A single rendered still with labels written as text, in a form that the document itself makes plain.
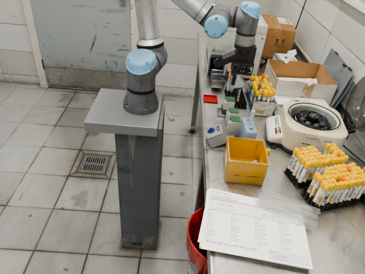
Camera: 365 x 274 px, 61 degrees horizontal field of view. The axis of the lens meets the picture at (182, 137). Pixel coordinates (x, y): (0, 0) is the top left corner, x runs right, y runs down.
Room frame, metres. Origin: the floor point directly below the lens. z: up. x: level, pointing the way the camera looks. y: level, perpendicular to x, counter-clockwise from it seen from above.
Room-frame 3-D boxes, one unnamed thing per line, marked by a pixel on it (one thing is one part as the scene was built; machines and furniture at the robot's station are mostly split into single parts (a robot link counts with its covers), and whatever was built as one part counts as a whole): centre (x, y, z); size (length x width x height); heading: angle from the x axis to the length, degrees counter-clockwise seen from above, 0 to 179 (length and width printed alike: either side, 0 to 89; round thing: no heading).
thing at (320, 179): (0.71, -0.44, 0.94); 0.02 x 0.02 x 0.11
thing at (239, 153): (0.83, -0.22, 0.93); 0.13 x 0.13 x 0.10; 89
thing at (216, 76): (1.51, -0.15, 0.92); 0.21 x 0.07 x 0.05; 2
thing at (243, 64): (1.20, -0.21, 1.14); 0.09 x 0.08 x 0.12; 91
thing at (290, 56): (1.77, -0.59, 0.94); 0.22 x 0.12 x 0.13; 6
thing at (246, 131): (0.98, -0.25, 0.92); 0.10 x 0.07 x 0.10; 4
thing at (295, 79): (1.43, -0.54, 0.95); 0.29 x 0.25 x 0.15; 92
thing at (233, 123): (1.07, -0.21, 0.91); 0.05 x 0.04 x 0.07; 92
